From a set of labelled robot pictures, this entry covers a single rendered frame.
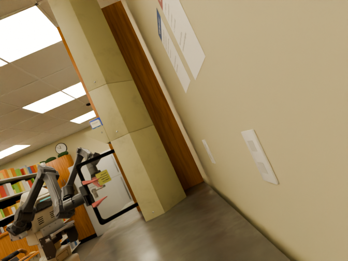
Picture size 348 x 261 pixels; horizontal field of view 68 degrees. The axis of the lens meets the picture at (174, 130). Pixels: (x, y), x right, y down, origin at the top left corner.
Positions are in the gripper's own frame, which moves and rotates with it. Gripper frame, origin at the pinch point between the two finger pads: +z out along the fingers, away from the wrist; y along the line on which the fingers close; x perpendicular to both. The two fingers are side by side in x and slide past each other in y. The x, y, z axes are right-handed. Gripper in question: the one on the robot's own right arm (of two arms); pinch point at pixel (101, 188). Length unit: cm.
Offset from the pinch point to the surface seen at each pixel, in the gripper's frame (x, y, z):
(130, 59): 36, 75, 44
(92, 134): 5.1, 28.5, 5.7
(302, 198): -89, -25, 53
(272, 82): -99, -8, 53
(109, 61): 6, 63, 31
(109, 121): 4.6, 31.0, 16.9
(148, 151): 12.8, 7.5, 28.6
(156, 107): 41, 37, 45
